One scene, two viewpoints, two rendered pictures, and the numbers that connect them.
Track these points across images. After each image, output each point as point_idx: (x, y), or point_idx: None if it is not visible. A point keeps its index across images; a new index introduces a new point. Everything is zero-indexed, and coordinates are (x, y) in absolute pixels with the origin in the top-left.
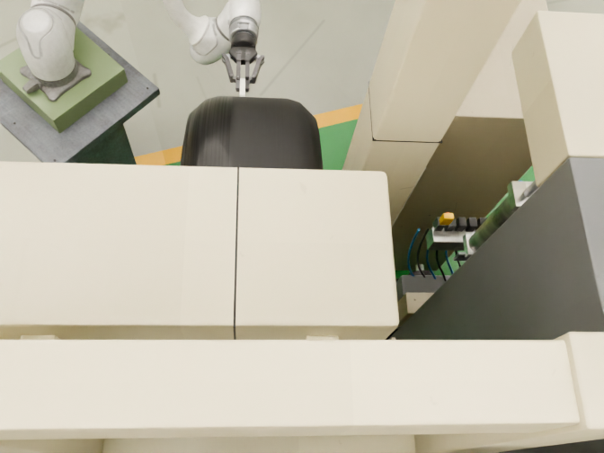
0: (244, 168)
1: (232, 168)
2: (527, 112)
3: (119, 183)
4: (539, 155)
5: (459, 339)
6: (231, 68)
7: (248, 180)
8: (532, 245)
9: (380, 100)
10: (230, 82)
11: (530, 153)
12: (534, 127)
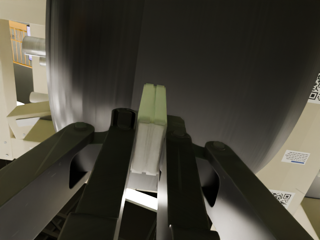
0: (138, 189)
1: (133, 189)
2: (311, 236)
3: None
4: (296, 213)
5: None
6: (54, 209)
7: None
8: None
9: (214, 229)
10: (74, 123)
11: (303, 212)
12: (304, 228)
